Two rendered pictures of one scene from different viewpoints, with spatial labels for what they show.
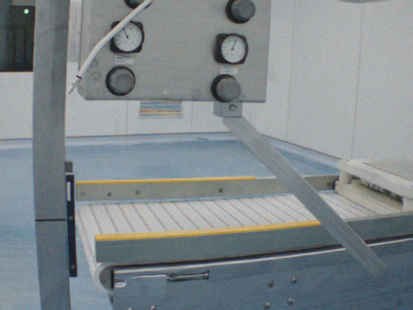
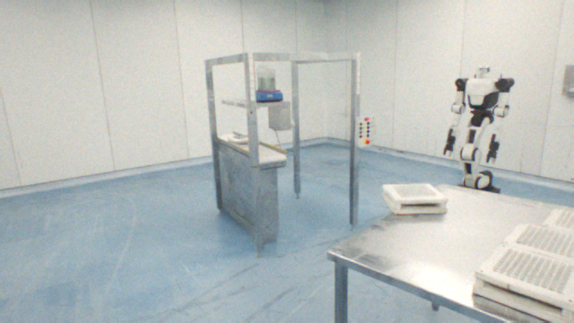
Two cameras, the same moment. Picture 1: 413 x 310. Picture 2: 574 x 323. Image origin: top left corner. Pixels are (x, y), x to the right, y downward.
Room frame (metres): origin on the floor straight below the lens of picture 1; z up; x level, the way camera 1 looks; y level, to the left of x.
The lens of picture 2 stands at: (0.94, 3.02, 1.47)
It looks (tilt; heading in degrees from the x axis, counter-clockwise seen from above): 14 degrees down; 263
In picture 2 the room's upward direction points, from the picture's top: 2 degrees counter-clockwise
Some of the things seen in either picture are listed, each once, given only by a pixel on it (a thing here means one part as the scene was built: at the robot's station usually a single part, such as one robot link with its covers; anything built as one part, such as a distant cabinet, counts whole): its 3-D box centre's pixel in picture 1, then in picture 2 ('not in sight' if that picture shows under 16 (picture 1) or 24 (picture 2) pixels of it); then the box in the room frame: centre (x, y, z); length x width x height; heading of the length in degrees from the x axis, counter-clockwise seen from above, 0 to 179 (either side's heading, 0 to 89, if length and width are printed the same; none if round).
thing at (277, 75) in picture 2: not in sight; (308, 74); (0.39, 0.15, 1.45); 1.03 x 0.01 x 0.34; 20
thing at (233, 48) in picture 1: (231, 49); not in sight; (0.59, -0.02, 1.09); 0.04 x 0.01 x 0.04; 110
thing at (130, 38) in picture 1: (127, 37); not in sight; (0.55, 0.09, 1.10); 0.04 x 0.01 x 0.04; 110
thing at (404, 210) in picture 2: not in sight; (413, 202); (0.11, 1.42, 0.83); 0.24 x 0.24 x 0.02; 82
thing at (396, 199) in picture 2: not in sight; (413, 193); (0.11, 1.42, 0.88); 0.25 x 0.24 x 0.02; 172
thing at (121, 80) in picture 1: (122, 76); not in sight; (0.54, 0.09, 1.05); 0.03 x 0.02 x 0.04; 110
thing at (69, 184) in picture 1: (71, 227); not in sight; (0.84, 0.23, 0.77); 0.02 x 0.01 x 0.20; 110
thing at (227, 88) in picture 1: (228, 85); not in sight; (0.58, -0.02, 1.05); 0.03 x 0.03 x 0.04; 20
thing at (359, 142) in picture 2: not in sight; (364, 131); (-0.13, -0.01, 0.96); 0.17 x 0.06 x 0.26; 20
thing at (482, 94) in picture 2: not in sight; (483, 91); (-1.55, -0.43, 1.23); 0.34 x 0.30 x 0.36; 118
